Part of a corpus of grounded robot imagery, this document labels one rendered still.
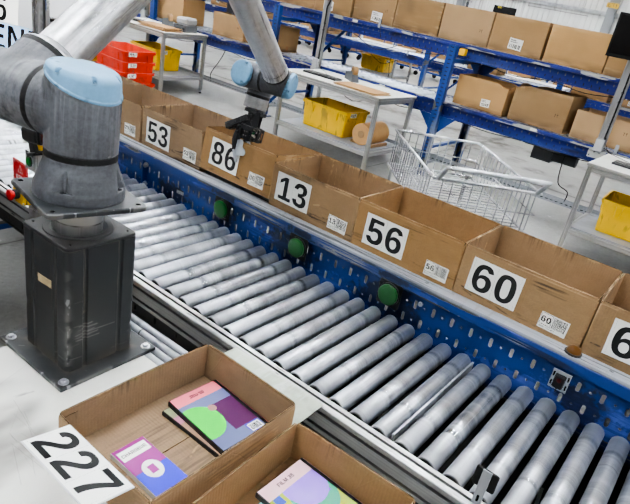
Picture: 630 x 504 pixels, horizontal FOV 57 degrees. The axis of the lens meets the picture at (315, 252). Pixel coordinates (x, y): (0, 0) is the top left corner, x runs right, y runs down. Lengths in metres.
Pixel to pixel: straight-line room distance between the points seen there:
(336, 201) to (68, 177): 0.99
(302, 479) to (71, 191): 0.74
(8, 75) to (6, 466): 0.77
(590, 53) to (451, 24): 1.46
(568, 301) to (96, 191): 1.23
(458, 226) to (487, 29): 4.67
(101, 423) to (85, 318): 0.25
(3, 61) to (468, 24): 5.72
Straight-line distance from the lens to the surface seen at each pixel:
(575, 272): 2.01
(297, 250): 2.05
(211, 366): 1.44
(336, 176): 2.34
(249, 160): 2.25
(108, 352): 1.52
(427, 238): 1.83
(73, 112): 1.26
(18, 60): 1.40
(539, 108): 6.14
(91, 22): 1.50
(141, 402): 1.36
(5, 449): 1.32
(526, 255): 2.04
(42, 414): 1.39
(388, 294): 1.86
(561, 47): 6.36
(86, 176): 1.29
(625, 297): 2.00
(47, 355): 1.53
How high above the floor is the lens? 1.66
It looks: 24 degrees down
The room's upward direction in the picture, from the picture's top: 11 degrees clockwise
